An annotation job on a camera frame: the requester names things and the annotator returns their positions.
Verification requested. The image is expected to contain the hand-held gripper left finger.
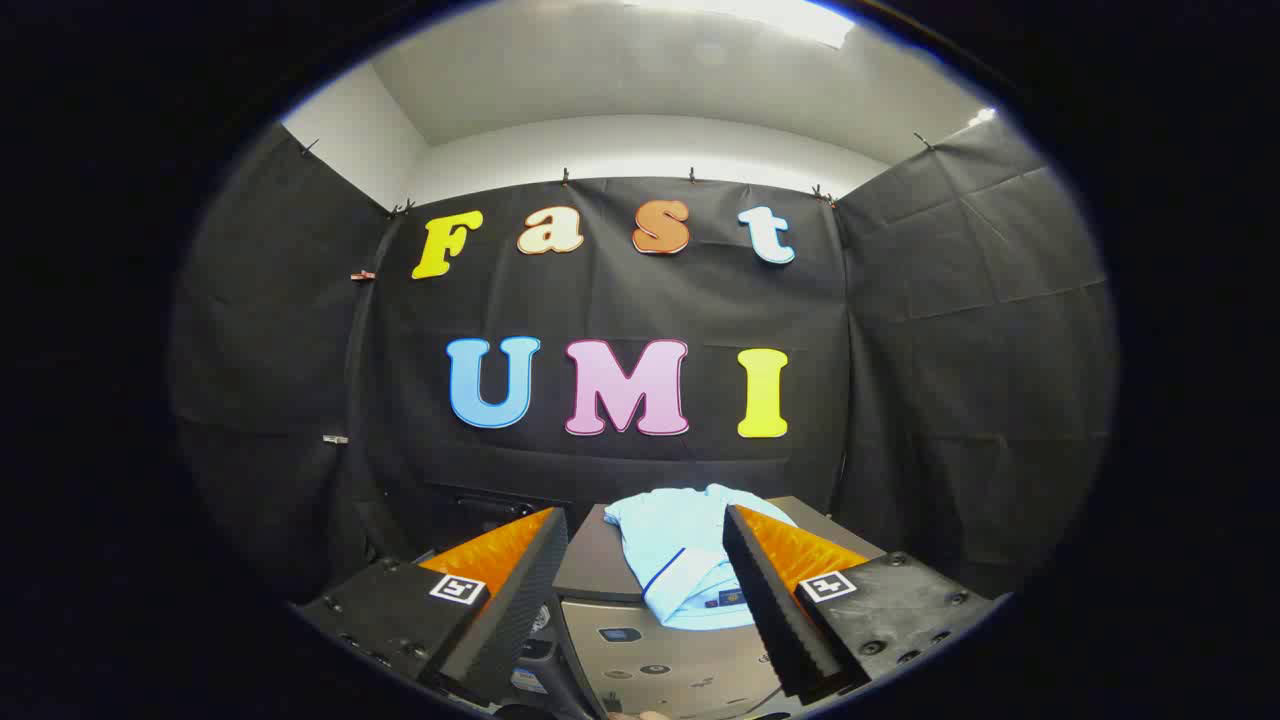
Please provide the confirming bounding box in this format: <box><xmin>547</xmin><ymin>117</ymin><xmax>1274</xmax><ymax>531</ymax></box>
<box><xmin>298</xmin><ymin>507</ymin><xmax>569</xmax><ymax>707</ymax></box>

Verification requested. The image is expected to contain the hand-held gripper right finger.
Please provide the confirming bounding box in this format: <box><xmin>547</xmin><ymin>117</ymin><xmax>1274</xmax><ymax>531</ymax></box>
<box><xmin>722</xmin><ymin>505</ymin><xmax>1001</xmax><ymax>701</ymax></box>

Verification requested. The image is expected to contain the grey washing machine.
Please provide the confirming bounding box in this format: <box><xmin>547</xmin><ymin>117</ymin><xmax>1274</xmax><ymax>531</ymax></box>
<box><xmin>505</xmin><ymin>595</ymin><xmax>606</xmax><ymax>720</ymax></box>

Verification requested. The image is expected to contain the light blue shirt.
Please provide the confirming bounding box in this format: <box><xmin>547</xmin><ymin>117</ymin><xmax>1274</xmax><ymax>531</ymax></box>
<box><xmin>603</xmin><ymin>484</ymin><xmax>799</xmax><ymax>631</ymax></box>

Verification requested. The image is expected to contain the black backdrop cloth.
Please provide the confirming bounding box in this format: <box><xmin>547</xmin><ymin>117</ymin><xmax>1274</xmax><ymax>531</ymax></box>
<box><xmin>170</xmin><ymin>115</ymin><xmax>1116</xmax><ymax>601</ymax></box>

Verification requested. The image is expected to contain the row of small black clips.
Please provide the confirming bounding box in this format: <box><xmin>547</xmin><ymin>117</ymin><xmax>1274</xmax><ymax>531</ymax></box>
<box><xmin>298</xmin><ymin>130</ymin><xmax>936</xmax><ymax>216</ymax></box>

